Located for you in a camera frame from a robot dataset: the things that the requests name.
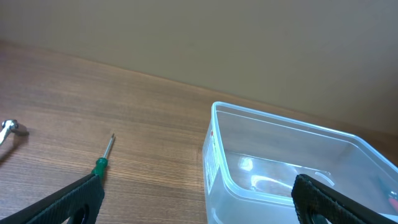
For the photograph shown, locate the small silver wrench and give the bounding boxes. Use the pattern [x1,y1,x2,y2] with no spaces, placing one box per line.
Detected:
[0,119,19,145]

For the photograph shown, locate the green handled screwdriver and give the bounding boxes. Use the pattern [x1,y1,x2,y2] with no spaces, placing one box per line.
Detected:
[91,134,116,179]

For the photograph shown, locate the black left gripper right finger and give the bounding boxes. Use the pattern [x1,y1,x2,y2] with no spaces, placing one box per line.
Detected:
[291,174,394,224]

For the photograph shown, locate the red handled cutting pliers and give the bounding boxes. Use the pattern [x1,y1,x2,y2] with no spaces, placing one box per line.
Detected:
[377,177,397,212]

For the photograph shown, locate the clear plastic container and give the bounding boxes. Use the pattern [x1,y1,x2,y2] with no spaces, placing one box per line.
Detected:
[203,101,397,223]

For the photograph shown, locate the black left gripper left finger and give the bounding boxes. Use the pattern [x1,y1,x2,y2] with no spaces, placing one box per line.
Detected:
[1,174,104,224]

